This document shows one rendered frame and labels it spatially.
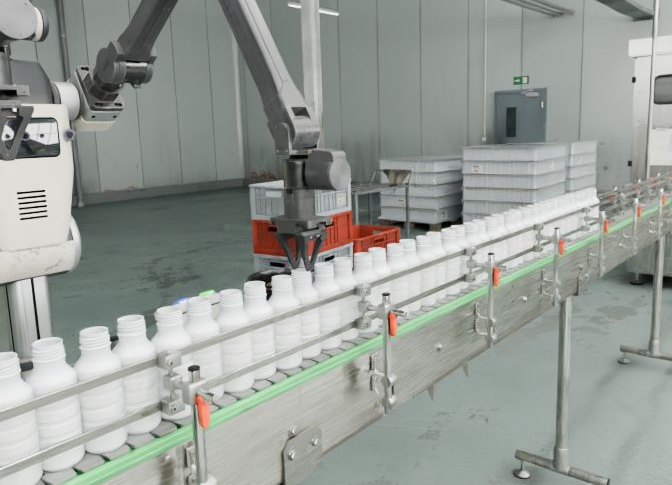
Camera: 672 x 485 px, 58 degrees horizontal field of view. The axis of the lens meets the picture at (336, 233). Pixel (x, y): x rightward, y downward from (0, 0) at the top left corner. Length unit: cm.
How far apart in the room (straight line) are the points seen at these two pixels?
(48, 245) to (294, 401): 67
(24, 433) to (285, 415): 43
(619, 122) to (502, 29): 280
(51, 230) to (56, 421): 67
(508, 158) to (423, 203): 144
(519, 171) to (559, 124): 413
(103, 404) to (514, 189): 718
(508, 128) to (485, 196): 429
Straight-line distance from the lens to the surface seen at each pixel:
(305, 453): 115
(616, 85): 1154
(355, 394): 123
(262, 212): 380
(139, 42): 143
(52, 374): 85
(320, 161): 104
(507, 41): 1230
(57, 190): 146
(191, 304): 96
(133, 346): 90
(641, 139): 576
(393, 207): 885
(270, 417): 106
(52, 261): 148
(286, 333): 108
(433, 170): 842
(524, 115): 1201
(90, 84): 156
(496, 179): 790
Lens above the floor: 142
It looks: 10 degrees down
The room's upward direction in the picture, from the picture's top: 2 degrees counter-clockwise
